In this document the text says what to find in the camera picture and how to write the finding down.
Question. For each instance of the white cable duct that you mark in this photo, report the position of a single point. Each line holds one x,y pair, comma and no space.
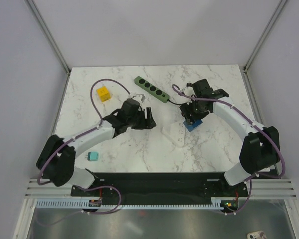
84,203

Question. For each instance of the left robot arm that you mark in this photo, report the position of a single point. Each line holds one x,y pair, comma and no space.
57,159

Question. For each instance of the white triangular power strip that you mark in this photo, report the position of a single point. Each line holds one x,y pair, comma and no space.
175,133

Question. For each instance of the yellow cube socket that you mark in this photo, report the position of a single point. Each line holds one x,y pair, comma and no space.
103,93

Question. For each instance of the aluminium frame rail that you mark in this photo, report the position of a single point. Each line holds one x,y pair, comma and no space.
36,191

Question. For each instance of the green power strip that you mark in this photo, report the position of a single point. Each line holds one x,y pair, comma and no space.
152,89

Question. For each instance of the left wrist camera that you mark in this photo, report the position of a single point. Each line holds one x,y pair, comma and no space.
139,97

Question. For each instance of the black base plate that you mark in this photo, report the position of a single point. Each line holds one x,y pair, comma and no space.
190,187

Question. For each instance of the teal plug adapter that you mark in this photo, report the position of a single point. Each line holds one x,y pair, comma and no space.
92,156

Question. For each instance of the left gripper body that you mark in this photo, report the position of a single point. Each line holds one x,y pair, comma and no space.
137,122

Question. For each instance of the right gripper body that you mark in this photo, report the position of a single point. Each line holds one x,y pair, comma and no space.
194,108

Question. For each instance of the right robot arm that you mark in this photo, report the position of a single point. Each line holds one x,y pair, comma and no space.
260,149

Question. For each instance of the blue cube socket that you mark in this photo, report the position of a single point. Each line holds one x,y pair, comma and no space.
192,127

